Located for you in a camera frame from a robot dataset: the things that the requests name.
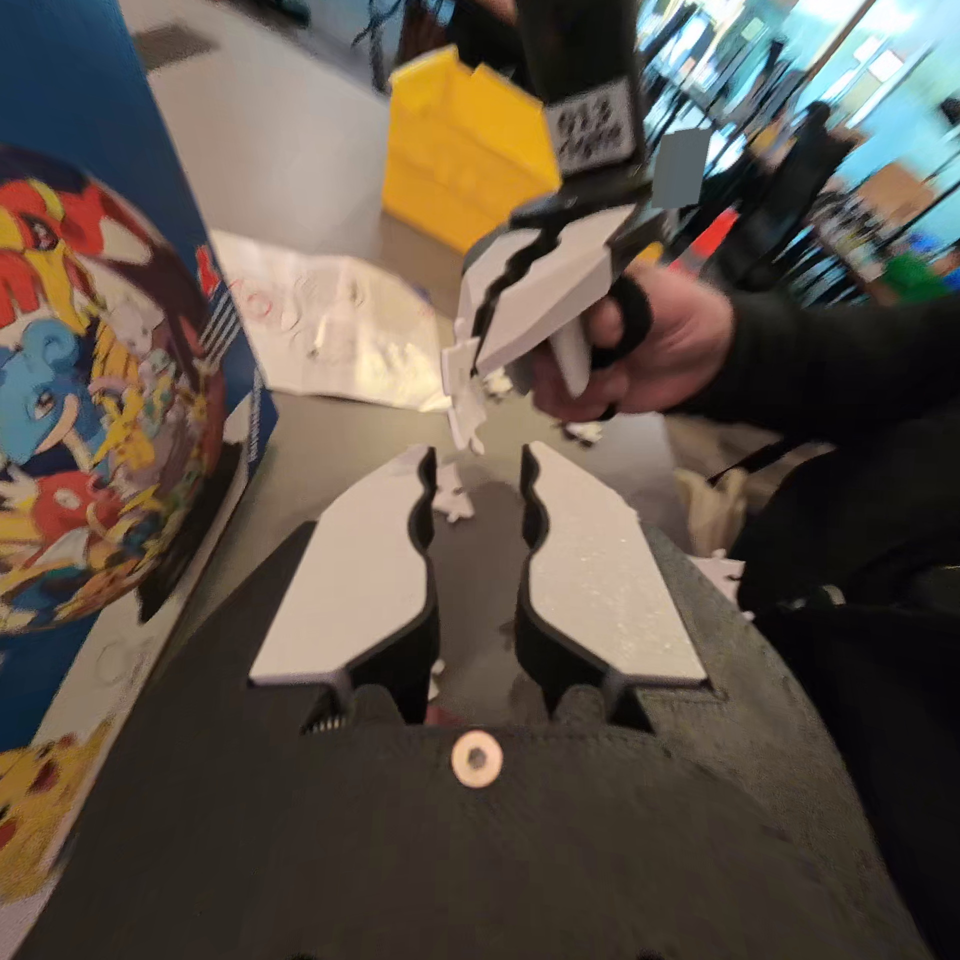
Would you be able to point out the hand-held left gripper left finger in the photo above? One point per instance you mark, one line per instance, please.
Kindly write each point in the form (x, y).
(360, 577)

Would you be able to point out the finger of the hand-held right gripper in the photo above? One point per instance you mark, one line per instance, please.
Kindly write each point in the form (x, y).
(562, 292)
(499, 277)

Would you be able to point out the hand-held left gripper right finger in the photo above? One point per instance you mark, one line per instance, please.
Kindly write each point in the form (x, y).
(600, 577)

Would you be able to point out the joined white puzzle piece pair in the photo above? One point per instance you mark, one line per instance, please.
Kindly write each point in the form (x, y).
(465, 382)

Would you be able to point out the person's right forearm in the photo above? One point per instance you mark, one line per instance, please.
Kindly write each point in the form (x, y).
(832, 360)

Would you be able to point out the single white puzzle piece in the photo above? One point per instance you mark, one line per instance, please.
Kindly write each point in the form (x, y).
(497, 384)
(583, 431)
(455, 491)

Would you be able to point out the colourful cartoon puzzle box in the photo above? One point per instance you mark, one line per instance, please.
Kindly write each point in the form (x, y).
(97, 420)

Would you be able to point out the person's right hand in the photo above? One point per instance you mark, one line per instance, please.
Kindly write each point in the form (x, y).
(675, 337)

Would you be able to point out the cream cloth bag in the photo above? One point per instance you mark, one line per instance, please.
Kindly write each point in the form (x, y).
(712, 510)

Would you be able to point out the yellow plastic bin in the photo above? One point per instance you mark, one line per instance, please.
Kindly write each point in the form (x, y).
(465, 142)

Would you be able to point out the red blurred object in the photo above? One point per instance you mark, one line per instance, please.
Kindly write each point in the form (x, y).
(709, 240)

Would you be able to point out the crumpled clear plastic bag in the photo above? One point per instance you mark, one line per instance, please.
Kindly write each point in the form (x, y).
(337, 322)

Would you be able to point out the dark blurred chair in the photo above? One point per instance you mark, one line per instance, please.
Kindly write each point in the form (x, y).
(795, 195)

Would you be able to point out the green blurred object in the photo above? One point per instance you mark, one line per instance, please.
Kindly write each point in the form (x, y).
(919, 277)

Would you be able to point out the dark floor grate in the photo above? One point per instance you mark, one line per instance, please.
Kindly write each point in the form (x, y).
(174, 46)

